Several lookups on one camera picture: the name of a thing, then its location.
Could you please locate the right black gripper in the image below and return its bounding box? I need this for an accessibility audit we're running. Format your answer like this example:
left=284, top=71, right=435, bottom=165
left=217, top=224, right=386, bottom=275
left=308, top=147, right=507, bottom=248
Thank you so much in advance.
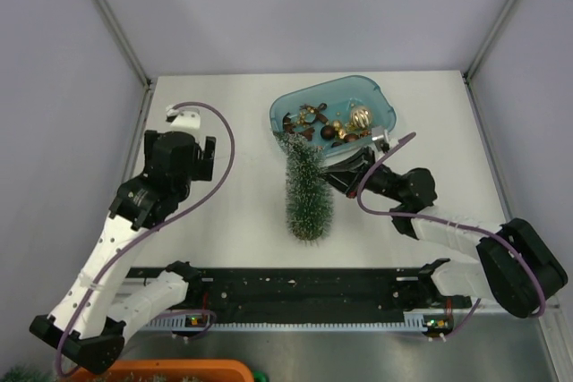
left=315, top=147, right=408, bottom=204

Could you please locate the dark red ball ornament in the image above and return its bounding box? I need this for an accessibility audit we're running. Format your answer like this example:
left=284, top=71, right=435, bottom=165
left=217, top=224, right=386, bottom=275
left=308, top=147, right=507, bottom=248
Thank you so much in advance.
left=321, top=125, right=338, bottom=140

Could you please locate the small green christmas tree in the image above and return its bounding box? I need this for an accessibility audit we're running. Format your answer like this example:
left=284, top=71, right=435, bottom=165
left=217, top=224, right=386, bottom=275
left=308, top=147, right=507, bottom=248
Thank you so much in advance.
left=274, top=132, right=334, bottom=242

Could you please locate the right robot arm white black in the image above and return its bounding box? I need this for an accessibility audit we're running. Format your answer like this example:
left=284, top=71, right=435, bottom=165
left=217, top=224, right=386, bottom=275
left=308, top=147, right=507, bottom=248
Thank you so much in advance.
left=324, top=148, right=569, bottom=318

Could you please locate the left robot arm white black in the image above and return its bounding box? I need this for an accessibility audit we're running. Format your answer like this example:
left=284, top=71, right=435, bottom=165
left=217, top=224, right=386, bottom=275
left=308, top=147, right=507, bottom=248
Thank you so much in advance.
left=30, top=131, right=216, bottom=375

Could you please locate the spare green tree corner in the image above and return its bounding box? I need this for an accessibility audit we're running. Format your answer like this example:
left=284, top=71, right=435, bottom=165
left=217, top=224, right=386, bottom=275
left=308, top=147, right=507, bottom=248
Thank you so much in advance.
left=1, top=364, right=57, bottom=382

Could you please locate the large gold ball ornament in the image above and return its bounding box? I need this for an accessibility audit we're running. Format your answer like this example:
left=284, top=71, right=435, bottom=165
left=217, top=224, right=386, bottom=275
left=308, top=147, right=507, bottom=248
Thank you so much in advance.
left=349, top=106, right=373, bottom=130

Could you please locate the teal plastic tray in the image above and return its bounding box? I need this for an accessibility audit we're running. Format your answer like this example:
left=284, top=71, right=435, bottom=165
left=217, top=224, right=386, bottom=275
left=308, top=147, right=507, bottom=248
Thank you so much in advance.
left=269, top=75, right=398, bottom=158

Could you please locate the orange plastic bin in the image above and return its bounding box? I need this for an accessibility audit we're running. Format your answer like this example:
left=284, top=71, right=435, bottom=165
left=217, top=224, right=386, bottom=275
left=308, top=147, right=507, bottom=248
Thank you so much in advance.
left=64, top=359, right=255, bottom=381

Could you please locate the green object at bottom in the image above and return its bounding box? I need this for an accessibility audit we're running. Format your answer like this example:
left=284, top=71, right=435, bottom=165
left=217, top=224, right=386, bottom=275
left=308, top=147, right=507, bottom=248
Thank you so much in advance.
left=252, top=371, right=269, bottom=382

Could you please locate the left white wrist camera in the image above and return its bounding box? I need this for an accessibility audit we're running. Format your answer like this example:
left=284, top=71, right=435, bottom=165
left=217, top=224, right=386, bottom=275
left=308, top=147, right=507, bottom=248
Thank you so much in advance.
left=166, top=106, right=201, bottom=137

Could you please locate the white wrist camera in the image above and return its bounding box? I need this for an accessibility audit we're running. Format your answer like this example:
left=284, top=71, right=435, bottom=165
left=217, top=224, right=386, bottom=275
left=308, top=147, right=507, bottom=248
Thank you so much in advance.
left=166, top=106, right=201, bottom=137
left=371, top=126, right=398, bottom=154

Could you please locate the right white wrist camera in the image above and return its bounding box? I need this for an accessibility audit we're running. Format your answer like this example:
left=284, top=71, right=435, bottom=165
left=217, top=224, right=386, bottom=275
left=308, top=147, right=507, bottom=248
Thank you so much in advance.
left=371, top=126, right=398, bottom=154

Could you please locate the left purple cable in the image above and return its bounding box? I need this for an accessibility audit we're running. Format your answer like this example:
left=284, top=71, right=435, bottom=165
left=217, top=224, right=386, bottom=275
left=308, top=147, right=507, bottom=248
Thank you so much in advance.
left=54, top=102, right=236, bottom=378

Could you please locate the purple cable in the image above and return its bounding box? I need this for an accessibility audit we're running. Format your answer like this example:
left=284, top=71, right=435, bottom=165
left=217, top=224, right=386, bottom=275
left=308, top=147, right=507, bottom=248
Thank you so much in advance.
left=356, top=132, right=547, bottom=342
left=54, top=102, right=236, bottom=378

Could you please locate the left aluminium frame post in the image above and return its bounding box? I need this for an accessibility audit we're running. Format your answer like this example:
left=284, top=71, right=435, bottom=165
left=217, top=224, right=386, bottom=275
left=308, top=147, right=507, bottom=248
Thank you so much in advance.
left=91, top=0, right=152, bottom=89

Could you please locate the aluminium frame post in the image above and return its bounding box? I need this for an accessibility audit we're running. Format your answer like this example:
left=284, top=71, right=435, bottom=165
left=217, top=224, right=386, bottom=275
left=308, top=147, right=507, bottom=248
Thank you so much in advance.
left=463, top=0, right=522, bottom=86
left=91, top=0, right=152, bottom=89

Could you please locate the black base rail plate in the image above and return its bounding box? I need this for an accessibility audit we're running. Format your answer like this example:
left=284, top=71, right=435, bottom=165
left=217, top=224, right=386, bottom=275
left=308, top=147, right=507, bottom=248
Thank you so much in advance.
left=129, top=265, right=475, bottom=314

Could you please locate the white cable duct strip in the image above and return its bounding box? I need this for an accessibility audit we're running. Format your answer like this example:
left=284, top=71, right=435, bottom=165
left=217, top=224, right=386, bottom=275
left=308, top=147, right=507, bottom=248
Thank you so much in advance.
left=141, top=313, right=429, bottom=334

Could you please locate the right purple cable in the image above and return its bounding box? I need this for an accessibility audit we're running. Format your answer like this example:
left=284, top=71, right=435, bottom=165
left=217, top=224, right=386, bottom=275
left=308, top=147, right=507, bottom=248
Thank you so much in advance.
left=356, top=132, right=547, bottom=342

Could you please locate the right aluminium frame post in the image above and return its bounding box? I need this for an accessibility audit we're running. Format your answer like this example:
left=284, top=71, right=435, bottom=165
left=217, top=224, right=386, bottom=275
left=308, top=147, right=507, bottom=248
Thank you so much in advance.
left=463, top=0, right=522, bottom=86

